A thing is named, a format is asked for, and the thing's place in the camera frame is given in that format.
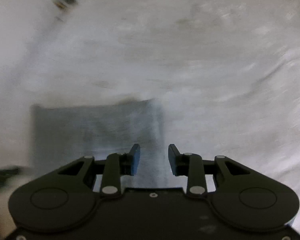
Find grey sweat pants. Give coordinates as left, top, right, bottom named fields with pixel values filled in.
left=31, top=99, right=169, bottom=188

